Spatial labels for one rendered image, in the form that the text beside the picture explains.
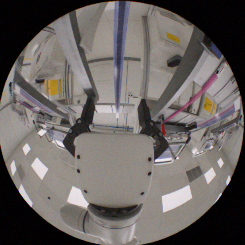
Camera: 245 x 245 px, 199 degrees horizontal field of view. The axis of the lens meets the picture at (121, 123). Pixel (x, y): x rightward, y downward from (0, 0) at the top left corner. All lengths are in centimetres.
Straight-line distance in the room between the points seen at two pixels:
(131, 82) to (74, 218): 207
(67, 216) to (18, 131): 726
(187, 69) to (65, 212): 39
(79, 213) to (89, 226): 3
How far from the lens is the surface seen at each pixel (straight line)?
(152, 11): 69
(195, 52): 23
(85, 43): 21
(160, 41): 48
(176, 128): 56
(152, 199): 226
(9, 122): 729
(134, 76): 201
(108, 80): 206
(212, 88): 33
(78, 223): 17
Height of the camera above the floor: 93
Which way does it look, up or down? 28 degrees up
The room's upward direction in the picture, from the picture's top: 177 degrees counter-clockwise
